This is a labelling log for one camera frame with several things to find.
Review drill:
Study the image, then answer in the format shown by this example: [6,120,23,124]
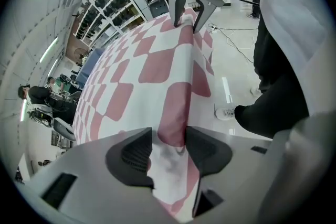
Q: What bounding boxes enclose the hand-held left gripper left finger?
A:
[17,127,182,224]

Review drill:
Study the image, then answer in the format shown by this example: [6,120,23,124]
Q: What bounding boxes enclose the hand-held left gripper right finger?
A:
[183,125,284,224]

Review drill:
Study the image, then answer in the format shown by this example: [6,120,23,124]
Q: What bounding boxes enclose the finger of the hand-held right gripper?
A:
[193,0,219,34]
[168,0,197,28]

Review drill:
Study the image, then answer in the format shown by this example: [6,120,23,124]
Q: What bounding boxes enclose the pink white checkered tablecloth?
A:
[72,6,215,221]

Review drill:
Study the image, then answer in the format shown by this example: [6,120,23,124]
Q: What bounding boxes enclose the person's left white shoe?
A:
[214,107,236,121]

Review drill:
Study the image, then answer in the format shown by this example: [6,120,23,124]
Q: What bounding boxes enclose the person's white shoe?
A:
[249,87,263,98]
[214,107,236,121]

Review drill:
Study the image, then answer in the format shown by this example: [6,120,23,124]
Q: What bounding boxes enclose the white metal shelf unit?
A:
[72,0,148,48]

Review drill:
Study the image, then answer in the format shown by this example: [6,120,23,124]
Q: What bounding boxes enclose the person's right white shoe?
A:
[249,87,263,98]

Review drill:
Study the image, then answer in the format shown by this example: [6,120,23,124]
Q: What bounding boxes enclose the person's grey sweatshirt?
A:
[258,0,333,119]

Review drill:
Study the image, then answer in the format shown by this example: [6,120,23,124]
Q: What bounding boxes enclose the person's black trousers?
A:
[233,7,310,140]

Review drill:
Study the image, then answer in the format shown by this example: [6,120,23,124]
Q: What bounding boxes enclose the blue-covered table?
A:
[75,47,106,87]

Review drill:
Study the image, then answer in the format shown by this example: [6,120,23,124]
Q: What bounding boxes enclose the long ceiling light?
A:
[47,58,59,77]
[19,99,27,122]
[39,36,59,63]

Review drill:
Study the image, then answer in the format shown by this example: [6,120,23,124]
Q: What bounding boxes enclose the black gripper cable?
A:
[230,0,261,6]

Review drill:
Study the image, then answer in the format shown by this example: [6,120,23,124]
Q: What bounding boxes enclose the black floor cable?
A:
[216,30,255,63]

